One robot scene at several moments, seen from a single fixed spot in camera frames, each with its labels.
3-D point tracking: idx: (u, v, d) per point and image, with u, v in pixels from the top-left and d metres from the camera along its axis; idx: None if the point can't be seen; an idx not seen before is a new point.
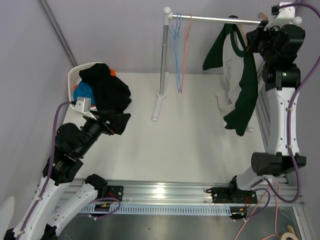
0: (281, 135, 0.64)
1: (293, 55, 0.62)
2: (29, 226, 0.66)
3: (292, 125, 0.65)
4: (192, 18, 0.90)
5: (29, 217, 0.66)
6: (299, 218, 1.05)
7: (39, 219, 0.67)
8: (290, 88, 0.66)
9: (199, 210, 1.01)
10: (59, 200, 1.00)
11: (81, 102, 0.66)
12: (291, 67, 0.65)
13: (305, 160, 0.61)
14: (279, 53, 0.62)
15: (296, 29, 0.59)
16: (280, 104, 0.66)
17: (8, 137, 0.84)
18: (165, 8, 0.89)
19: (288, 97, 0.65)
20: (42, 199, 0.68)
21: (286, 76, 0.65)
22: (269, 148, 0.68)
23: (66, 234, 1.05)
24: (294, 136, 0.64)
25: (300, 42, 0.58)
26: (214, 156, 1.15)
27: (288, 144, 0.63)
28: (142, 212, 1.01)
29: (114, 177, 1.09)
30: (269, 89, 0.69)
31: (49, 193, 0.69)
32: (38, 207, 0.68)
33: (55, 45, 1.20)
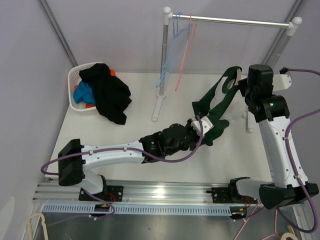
0: (287, 166, 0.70)
1: (269, 85, 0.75)
2: (97, 155, 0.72)
3: (293, 154, 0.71)
4: (192, 18, 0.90)
5: (106, 151, 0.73)
6: (300, 218, 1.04)
7: (108, 158, 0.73)
8: (282, 117, 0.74)
9: (199, 210, 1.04)
10: (57, 200, 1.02)
11: (207, 125, 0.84)
12: (274, 96, 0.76)
13: (316, 188, 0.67)
14: (257, 85, 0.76)
15: (261, 66, 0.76)
16: (276, 134, 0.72)
17: (8, 136, 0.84)
18: (165, 7, 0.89)
19: (283, 127, 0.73)
20: (125, 150, 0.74)
21: (273, 106, 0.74)
22: (277, 182, 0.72)
23: (66, 234, 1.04)
24: (298, 165, 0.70)
25: (269, 73, 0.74)
26: (214, 156, 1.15)
27: (296, 175, 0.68)
28: (142, 212, 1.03)
29: (114, 177, 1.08)
30: (260, 121, 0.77)
31: (133, 153, 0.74)
32: (117, 152, 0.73)
33: (55, 45, 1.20)
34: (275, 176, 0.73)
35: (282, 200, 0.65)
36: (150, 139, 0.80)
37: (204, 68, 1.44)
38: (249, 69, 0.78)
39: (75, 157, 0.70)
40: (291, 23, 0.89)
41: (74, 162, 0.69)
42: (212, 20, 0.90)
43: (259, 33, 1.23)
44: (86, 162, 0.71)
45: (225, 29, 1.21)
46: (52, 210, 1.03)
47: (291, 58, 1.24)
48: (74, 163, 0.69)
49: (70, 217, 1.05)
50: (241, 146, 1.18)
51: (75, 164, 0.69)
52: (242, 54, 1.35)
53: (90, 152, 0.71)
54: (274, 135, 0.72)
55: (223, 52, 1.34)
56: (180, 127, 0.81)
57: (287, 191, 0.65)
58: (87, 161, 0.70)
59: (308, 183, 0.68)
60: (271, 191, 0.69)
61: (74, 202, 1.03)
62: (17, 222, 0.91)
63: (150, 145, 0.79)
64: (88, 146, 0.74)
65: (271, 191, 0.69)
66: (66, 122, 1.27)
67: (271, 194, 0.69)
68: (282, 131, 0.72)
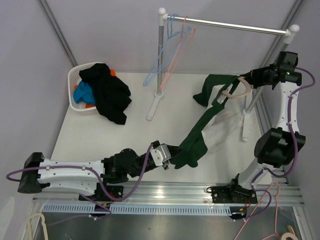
0: (283, 114, 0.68)
1: (292, 65, 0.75)
2: (53, 171, 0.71)
3: (293, 110, 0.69)
4: (186, 19, 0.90)
5: (63, 167, 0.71)
6: (299, 218, 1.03)
7: (63, 175, 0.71)
8: (293, 84, 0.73)
9: (199, 210, 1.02)
10: (57, 200, 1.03)
11: (159, 157, 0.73)
12: (293, 71, 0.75)
13: (305, 139, 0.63)
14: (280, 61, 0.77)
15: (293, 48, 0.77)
16: (282, 92, 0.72)
17: (7, 136, 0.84)
18: (160, 9, 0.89)
19: (292, 88, 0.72)
20: (83, 170, 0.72)
21: (289, 76, 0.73)
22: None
23: (66, 234, 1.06)
24: (294, 117, 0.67)
25: (294, 55, 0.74)
26: (214, 156, 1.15)
27: (289, 121, 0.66)
28: (143, 212, 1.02)
29: None
30: (274, 85, 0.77)
31: (90, 173, 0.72)
32: (74, 170, 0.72)
33: (55, 45, 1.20)
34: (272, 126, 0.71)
35: (268, 140, 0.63)
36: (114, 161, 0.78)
37: (204, 68, 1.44)
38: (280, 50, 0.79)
39: (33, 172, 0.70)
40: (287, 31, 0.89)
41: (30, 177, 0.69)
42: (209, 22, 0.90)
43: (260, 32, 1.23)
44: (40, 177, 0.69)
45: (225, 29, 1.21)
46: (52, 210, 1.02)
47: None
48: (30, 177, 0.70)
49: (69, 217, 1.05)
50: (240, 147, 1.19)
51: (29, 178, 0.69)
52: (242, 53, 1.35)
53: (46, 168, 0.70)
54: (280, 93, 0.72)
55: (223, 52, 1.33)
56: (129, 154, 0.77)
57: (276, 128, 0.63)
58: (41, 176, 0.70)
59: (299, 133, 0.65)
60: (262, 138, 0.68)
61: (73, 202, 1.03)
62: (17, 222, 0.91)
63: (111, 167, 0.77)
64: (48, 161, 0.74)
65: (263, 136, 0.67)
66: (66, 122, 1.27)
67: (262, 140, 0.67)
68: (289, 92, 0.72)
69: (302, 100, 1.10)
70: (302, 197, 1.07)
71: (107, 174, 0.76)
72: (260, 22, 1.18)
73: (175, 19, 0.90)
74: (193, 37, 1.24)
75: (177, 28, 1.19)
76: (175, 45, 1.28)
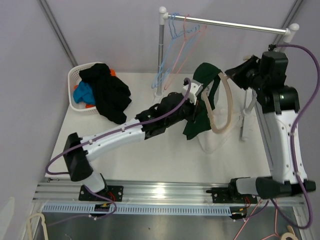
0: (288, 162, 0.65)
1: (283, 75, 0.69)
2: (97, 142, 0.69)
3: (296, 150, 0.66)
4: (186, 18, 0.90)
5: (105, 136, 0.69)
6: (299, 218, 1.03)
7: (109, 142, 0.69)
8: (291, 111, 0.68)
9: (199, 210, 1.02)
10: (57, 200, 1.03)
11: (196, 86, 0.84)
12: (285, 87, 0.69)
13: (315, 185, 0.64)
14: (269, 75, 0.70)
15: (279, 52, 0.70)
16: (281, 128, 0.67)
17: (8, 137, 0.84)
18: (160, 7, 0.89)
19: (290, 121, 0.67)
20: (123, 131, 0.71)
21: (284, 98, 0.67)
22: (275, 175, 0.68)
23: (66, 234, 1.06)
24: (300, 162, 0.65)
25: (285, 62, 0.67)
26: (214, 156, 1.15)
27: (295, 172, 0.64)
28: (142, 212, 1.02)
29: (115, 177, 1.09)
30: (267, 113, 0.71)
31: (131, 131, 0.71)
32: (116, 134, 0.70)
33: (55, 45, 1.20)
34: (275, 168, 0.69)
35: (278, 193, 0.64)
36: (147, 114, 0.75)
37: None
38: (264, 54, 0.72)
39: (77, 150, 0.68)
40: (287, 30, 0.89)
41: (77, 156, 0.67)
42: (208, 21, 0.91)
43: (260, 32, 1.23)
44: (87, 153, 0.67)
45: (225, 29, 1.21)
46: (51, 210, 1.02)
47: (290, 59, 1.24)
48: (78, 155, 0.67)
49: (70, 217, 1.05)
50: (240, 146, 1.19)
51: (78, 157, 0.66)
52: (242, 53, 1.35)
53: (90, 141, 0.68)
54: (279, 131, 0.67)
55: (223, 52, 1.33)
56: (173, 97, 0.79)
57: (284, 185, 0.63)
58: (88, 151, 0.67)
59: (307, 180, 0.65)
60: (269, 183, 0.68)
61: (74, 202, 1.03)
62: (17, 222, 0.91)
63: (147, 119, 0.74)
64: (87, 137, 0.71)
65: (269, 184, 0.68)
66: (66, 122, 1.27)
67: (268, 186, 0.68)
68: (288, 126, 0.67)
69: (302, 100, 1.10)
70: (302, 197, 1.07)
71: (146, 127, 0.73)
72: (260, 22, 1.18)
73: (176, 17, 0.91)
74: (204, 34, 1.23)
75: (179, 28, 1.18)
76: (178, 44, 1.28)
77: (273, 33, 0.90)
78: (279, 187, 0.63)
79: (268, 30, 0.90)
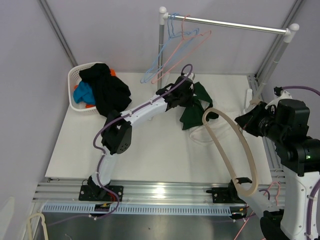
0: (301, 223, 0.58)
1: (305, 127, 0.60)
2: (136, 114, 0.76)
3: (313, 212, 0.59)
4: (186, 18, 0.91)
5: (141, 108, 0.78)
6: None
7: (144, 114, 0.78)
8: (314, 172, 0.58)
9: (198, 210, 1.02)
10: (57, 200, 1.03)
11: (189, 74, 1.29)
12: (310, 140, 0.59)
13: None
14: (289, 126, 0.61)
15: (295, 102, 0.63)
16: (300, 189, 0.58)
17: (8, 136, 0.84)
18: (161, 7, 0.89)
19: (312, 183, 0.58)
20: (152, 104, 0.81)
21: (311, 157, 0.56)
22: (283, 226, 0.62)
23: (66, 234, 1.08)
24: (314, 222, 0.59)
25: (306, 113, 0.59)
26: (214, 157, 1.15)
27: (307, 234, 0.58)
28: (143, 212, 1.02)
29: (119, 177, 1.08)
30: (287, 166, 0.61)
31: (158, 103, 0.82)
32: (147, 106, 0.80)
33: (55, 44, 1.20)
34: (284, 220, 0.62)
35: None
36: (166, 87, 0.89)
37: (204, 68, 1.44)
38: (281, 104, 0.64)
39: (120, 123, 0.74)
40: (287, 30, 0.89)
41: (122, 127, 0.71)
42: (208, 21, 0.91)
43: (259, 32, 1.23)
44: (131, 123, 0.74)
45: (224, 30, 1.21)
46: (51, 210, 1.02)
47: (290, 58, 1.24)
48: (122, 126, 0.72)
49: (69, 217, 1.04)
50: (240, 147, 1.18)
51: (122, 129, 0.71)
52: (241, 54, 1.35)
53: (130, 113, 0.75)
54: (298, 191, 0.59)
55: (223, 52, 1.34)
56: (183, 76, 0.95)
57: None
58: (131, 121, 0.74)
59: (317, 239, 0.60)
60: None
61: (73, 202, 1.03)
62: (16, 222, 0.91)
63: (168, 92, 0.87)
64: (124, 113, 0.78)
65: None
66: (66, 122, 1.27)
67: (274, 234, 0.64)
68: (309, 188, 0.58)
69: None
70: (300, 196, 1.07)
71: (168, 98, 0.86)
72: (260, 22, 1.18)
73: (176, 17, 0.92)
74: (207, 38, 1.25)
75: (178, 27, 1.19)
76: (174, 45, 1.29)
77: (273, 33, 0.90)
78: None
79: (268, 30, 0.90)
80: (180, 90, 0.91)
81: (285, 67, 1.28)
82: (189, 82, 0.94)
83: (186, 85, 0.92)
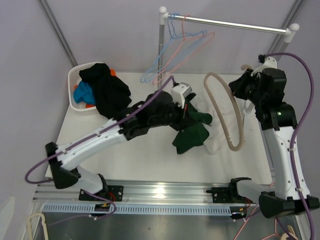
0: (290, 177, 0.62)
1: (281, 93, 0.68)
2: (72, 151, 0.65)
3: (298, 166, 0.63)
4: (186, 18, 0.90)
5: (78, 143, 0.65)
6: (299, 218, 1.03)
7: (82, 151, 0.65)
8: (288, 126, 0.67)
9: (199, 210, 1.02)
10: (57, 200, 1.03)
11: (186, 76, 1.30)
12: (283, 105, 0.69)
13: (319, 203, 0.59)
14: (268, 92, 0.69)
15: (275, 71, 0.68)
16: (280, 144, 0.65)
17: (8, 136, 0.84)
18: (161, 7, 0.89)
19: (289, 137, 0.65)
20: (99, 136, 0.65)
21: (281, 115, 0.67)
22: (278, 191, 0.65)
23: (66, 234, 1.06)
24: (301, 177, 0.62)
25: (283, 80, 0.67)
26: (214, 157, 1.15)
27: (298, 187, 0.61)
28: (143, 212, 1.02)
29: (113, 177, 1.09)
30: (265, 129, 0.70)
31: (108, 135, 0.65)
32: (91, 140, 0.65)
33: (55, 45, 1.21)
34: (277, 184, 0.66)
35: (280, 212, 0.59)
36: (125, 112, 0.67)
37: (204, 68, 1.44)
38: (262, 71, 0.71)
39: (53, 160, 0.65)
40: (287, 30, 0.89)
41: (51, 167, 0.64)
42: (208, 21, 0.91)
43: (259, 33, 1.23)
44: (62, 164, 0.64)
45: (224, 30, 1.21)
46: (52, 210, 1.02)
47: (290, 58, 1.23)
48: (54, 164, 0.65)
49: (70, 217, 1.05)
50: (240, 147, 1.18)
51: (54, 168, 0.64)
52: (242, 53, 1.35)
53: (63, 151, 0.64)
54: (279, 146, 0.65)
55: (223, 52, 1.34)
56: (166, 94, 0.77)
57: (287, 202, 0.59)
58: (62, 162, 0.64)
59: (310, 196, 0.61)
60: (270, 202, 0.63)
61: (73, 202, 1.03)
62: (17, 222, 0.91)
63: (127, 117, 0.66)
64: (64, 145, 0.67)
65: (271, 201, 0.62)
66: (66, 122, 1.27)
67: (271, 204, 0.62)
68: (287, 141, 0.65)
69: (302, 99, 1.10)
70: None
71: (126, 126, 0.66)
72: (260, 22, 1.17)
73: (176, 17, 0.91)
74: (211, 39, 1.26)
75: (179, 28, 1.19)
76: (174, 48, 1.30)
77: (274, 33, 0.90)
78: (281, 204, 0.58)
79: (268, 31, 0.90)
80: (149, 114, 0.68)
81: (285, 67, 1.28)
82: (163, 103, 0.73)
83: (158, 108, 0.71)
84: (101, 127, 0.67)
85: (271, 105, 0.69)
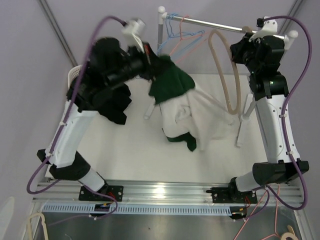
0: (281, 142, 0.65)
1: (277, 64, 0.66)
2: (56, 150, 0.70)
3: (288, 132, 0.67)
4: (185, 18, 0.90)
5: (56, 142, 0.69)
6: (299, 218, 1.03)
7: (63, 145, 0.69)
8: (280, 95, 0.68)
9: (199, 210, 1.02)
10: (58, 200, 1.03)
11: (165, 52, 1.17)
12: (277, 75, 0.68)
13: (308, 165, 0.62)
14: (263, 63, 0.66)
15: (273, 40, 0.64)
16: (272, 111, 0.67)
17: (8, 136, 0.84)
18: (160, 7, 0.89)
19: (280, 104, 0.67)
20: (67, 124, 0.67)
21: (274, 84, 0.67)
22: (270, 157, 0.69)
23: (66, 234, 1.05)
24: (292, 142, 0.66)
25: (282, 51, 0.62)
26: (214, 156, 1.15)
27: (288, 151, 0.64)
28: (143, 212, 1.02)
29: (113, 177, 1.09)
30: (258, 98, 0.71)
31: (73, 120, 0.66)
32: (64, 132, 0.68)
33: (55, 44, 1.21)
34: (269, 150, 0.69)
35: (272, 175, 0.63)
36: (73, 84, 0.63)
37: (204, 68, 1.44)
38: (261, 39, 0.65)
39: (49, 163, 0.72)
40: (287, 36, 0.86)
41: (51, 171, 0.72)
42: (206, 22, 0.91)
43: None
44: (57, 166, 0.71)
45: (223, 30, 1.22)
46: (52, 210, 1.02)
47: (289, 58, 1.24)
48: (52, 167, 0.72)
49: (70, 217, 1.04)
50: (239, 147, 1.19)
51: (55, 169, 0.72)
52: None
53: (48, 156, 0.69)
54: (271, 114, 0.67)
55: (222, 52, 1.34)
56: (111, 44, 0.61)
57: (278, 165, 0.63)
58: (55, 163, 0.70)
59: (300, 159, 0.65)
60: (264, 168, 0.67)
61: (73, 202, 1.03)
62: (16, 222, 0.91)
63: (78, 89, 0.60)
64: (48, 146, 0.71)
65: (264, 167, 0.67)
66: None
67: (264, 170, 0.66)
68: (279, 109, 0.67)
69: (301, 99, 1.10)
70: (301, 197, 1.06)
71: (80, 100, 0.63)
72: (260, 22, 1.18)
73: (174, 18, 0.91)
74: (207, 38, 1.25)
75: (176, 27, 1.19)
76: (172, 47, 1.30)
77: None
78: (273, 168, 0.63)
79: None
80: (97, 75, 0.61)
81: (285, 67, 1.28)
82: (108, 52, 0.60)
83: (105, 62, 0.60)
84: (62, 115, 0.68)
85: (265, 74, 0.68)
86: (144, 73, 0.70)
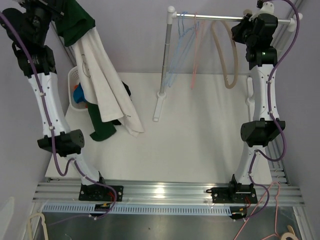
0: (264, 104, 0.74)
1: (270, 37, 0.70)
2: (54, 120, 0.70)
3: (272, 96, 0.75)
4: (195, 16, 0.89)
5: (48, 113, 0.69)
6: (299, 218, 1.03)
7: (56, 111, 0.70)
8: (269, 64, 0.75)
9: (199, 210, 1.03)
10: (58, 200, 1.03)
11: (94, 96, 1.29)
12: (269, 47, 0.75)
13: (285, 122, 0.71)
14: (258, 36, 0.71)
15: (268, 15, 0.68)
16: (261, 77, 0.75)
17: (8, 137, 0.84)
18: (169, 6, 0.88)
19: (269, 71, 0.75)
20: (45, 92, 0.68)
21: (265, 55, 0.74)
22: (254, 118, 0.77)
23: (66, 234, 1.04)
24: (274, 104, 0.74)
25: (274, 26, 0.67)
26: (215, 157, 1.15)
27: (269, 111, 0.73)
28: (142, 211, 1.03)
29: (114, 177, 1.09)
30: (252, 66, 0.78)
31: (48, 84, 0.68)
32: (48, 100, 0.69)
33: (56, 45, 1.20)
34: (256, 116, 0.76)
35: (253, 129, 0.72)
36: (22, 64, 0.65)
37: (205, 68, 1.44)
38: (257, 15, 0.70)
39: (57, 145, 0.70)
40: (292, 19, 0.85)
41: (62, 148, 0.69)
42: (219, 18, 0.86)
43: None
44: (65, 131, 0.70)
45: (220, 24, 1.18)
46: (52, 210, 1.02)
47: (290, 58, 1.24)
48: (61, 145, 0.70)
49: (70, 218, 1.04)
50: (240, 148, 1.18)
51: (64, 144, 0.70)
52: (242, 54, 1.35)
53: (52, 128, 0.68)
54: (259, 79, 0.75)
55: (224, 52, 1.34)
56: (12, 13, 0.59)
57: (259, 121, 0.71)
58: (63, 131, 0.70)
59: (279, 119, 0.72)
60: (249, 125, 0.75)
61: (74, 202, 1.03)
62: (16, 223, 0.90)
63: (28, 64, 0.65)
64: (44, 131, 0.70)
65: (249, 125, 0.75)
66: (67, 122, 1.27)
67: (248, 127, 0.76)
68: (267, 76, 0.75)
69: (301, 100, 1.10)
70: (302, 197, 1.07)
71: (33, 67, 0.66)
72: None
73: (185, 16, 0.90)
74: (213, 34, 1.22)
75: (188, 24, 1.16)
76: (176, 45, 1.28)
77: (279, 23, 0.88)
78: (255, 123, 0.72)
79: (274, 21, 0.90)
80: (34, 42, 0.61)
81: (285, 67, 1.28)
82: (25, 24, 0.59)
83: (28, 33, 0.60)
84: (35, 91, 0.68)
85: (259, 45, 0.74)
86: (50, 12, 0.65)
